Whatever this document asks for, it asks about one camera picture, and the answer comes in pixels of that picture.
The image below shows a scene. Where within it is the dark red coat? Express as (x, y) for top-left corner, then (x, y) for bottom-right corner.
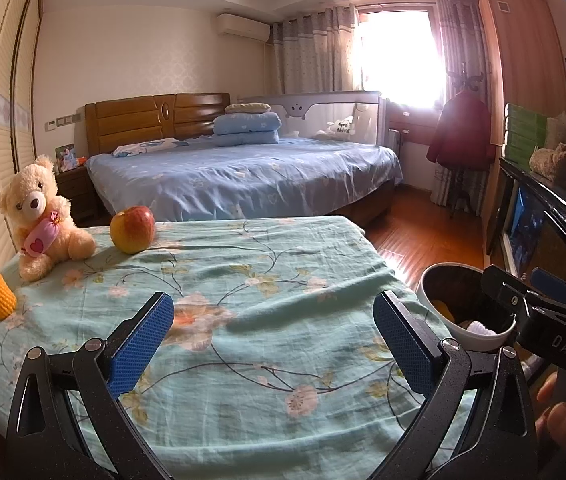
(426, 92), (495, 168)

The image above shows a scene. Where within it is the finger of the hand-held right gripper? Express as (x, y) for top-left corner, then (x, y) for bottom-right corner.
(482, 265), (532, 318)
(532, 266), (566, 318)

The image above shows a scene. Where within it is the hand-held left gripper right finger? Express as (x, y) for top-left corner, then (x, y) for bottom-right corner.
(372, 290), (536, 480)

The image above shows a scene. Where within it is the white foam fruit net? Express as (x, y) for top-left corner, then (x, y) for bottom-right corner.
(466, 319), (499, 337)

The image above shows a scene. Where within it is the floral light green tablecloth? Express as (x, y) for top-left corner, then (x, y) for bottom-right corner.
(0, 216), (479, 480)

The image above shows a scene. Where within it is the white printed pillow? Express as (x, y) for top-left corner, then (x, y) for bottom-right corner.
(112, 137), (191, 158)

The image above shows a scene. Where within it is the yellow foam fruit net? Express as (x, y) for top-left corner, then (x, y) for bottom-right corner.
(430, 299), (456, 321)

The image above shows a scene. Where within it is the wooden headboard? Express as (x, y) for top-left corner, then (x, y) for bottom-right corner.
(84, 92), (231, 157)

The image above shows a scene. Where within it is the stack of green boxes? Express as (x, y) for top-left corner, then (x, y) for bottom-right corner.
(504, 102), (548, 161)

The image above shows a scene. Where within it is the wall switch panel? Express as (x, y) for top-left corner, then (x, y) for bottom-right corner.
(44, 114), (84, 131)

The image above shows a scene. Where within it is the bright window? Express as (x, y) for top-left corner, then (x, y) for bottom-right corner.
(357, 7), (444, 111)

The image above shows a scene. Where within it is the black glass cabinet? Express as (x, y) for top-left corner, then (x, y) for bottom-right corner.
(486, 157), (566, 301)

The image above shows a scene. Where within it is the small beige pillow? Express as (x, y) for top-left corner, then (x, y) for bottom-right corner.
(224, 102), (272, 116)

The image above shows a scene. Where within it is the white air conditioner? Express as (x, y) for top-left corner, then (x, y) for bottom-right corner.
(217, 12), (271, 42)

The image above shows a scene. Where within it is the grey bed guard rail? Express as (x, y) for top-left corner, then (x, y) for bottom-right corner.
(238, 91), (389, 148)

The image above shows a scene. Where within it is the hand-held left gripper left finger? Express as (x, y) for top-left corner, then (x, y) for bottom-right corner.
(5, 291), (176, 480)

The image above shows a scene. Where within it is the dark coat rack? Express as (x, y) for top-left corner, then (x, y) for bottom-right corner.
(456, 62), (484, 218)

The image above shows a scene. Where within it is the brown plush toy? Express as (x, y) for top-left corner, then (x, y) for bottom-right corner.
(529, 142), (566, 183)

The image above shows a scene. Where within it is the round trash bin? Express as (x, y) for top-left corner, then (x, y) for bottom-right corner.
(420, 261), (519, 353)

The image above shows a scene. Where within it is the cream teddy bear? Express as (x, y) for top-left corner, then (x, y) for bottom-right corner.
(0, 155), (98, 282)

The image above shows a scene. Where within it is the bed with blue sheet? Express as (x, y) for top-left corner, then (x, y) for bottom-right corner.
(85, 137), (404, 226)

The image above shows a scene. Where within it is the red yellow apple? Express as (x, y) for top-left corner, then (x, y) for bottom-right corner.
(109, 205), (156, 255)

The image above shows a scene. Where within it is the white plush toy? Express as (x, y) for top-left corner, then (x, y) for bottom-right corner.
(315, 117), (354, 140)

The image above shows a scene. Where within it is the photo frame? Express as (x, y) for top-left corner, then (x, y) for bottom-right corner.
(54, 144), (78, 173)

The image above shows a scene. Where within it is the grey patterned curtain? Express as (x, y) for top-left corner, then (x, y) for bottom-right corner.
(436, 0), (494, 211)
(270, 4), (359, 96)

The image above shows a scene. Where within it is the folded blue quilt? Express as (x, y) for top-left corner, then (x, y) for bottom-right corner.
(212, 111), (284, 147)

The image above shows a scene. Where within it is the wooden nightstand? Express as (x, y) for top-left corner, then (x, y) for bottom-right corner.
(54, 165), (98, 225)

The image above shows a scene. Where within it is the wooden wardrobe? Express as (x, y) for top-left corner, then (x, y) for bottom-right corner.
(473, 0), (566, 161)

